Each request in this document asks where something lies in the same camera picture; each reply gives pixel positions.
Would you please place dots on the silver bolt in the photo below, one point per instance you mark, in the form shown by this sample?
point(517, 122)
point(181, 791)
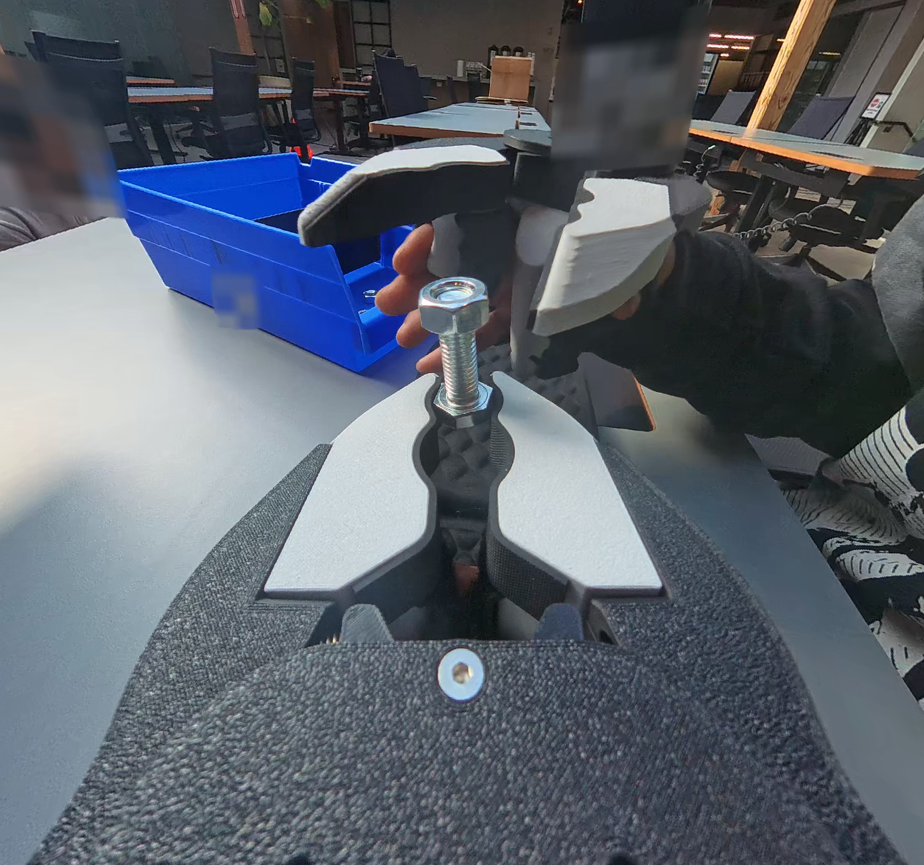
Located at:
point(456, 367)

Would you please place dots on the person's right hand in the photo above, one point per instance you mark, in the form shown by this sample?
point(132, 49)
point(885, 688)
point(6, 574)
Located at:
point(678, 323)

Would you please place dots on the grey fleece garment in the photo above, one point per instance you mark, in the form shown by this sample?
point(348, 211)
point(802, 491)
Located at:
point(902, 280)

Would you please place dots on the red and white wall sign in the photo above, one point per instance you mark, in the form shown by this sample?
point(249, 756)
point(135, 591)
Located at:
point(873, 105)

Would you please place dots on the person's patterned clothing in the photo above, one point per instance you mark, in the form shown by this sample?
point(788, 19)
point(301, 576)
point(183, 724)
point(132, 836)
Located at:
point(866, 518)

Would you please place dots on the black honeycomb wrist rest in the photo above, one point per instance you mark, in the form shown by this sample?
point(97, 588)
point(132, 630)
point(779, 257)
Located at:
point(465, 460)

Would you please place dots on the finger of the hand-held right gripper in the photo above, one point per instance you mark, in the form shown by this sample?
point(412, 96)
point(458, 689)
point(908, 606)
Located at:
point(390, 193)
point(613, 251)

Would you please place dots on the black bin divider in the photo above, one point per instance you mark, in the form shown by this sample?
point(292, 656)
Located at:
point(278, 221)

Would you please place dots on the blue plastic bin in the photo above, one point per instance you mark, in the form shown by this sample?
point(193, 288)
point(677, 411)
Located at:
point(202, 229)

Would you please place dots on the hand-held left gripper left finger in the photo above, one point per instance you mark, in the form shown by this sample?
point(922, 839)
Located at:
point(346, 518)

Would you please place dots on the dark mesh chair seat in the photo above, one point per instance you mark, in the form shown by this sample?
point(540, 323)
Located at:
point(787, 457)

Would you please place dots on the person's right forearm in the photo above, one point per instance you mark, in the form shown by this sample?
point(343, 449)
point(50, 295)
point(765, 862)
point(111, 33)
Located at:
point(808, 345)

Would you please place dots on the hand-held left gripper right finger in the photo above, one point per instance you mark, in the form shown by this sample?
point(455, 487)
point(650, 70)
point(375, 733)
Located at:
point(570, 518)

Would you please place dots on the grey wood-edged table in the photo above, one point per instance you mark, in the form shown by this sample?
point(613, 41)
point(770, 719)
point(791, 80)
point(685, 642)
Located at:
point(202, 94)
point(808, 150)
point(455, 121)

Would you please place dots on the wooden box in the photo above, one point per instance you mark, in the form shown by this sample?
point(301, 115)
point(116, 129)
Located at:
point(511, 78)

